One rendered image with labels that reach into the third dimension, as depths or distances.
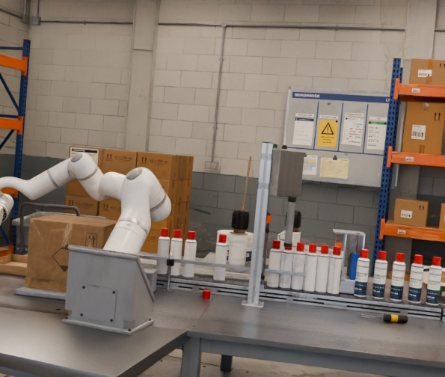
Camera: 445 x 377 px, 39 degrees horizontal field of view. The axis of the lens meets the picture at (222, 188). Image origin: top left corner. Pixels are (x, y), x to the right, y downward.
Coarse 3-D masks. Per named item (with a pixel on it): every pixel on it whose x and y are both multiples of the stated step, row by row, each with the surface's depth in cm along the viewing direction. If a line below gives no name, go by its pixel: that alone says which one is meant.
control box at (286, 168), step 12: (276, 156) 255; (288, 156) 258; (300, 156) 264; (276, 168) 255; (288, 168) 259; (300, 168) 265; (276, 180) 255; (288, 180) 260; (300, 180) 266; (276, 192) 255; (288, 192) 261; (300, 192) 267
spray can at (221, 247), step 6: (222, 234) 277; (222, 240) 276; (216, 246) 277; (222, 246) 275; (216, 252) 276; (222, 252) 275; (216, 258) 276; (222, 258) 275; (216, 270) 276; (222, 270) 276; (216, 276) 276; (222, 276) 276
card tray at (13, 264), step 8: (8, 256) 300; (16, 256) 303; (24, 256) 302; (0, 264) 277; (8, 264) 295; (16, 264) 297; (24, 264) 299; (0, 272) 277; (8, 272) 276; (16, 272) 276; (24, 272) 275
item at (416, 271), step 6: (414, 258) 267; (420, 258) 265; (414, 264) 266; (420, 264) 266; (414, 270) 265; (420, 270) 265; (414, 276) 265; (420, 276) 265; (414, 282) 265; (420, 282) 265; (414, 288) 265; (420, 288) 266; (408, 294) 267; (414, 294) 265; (420, 294) 266; (408, 300) 267; (414, 300) 265
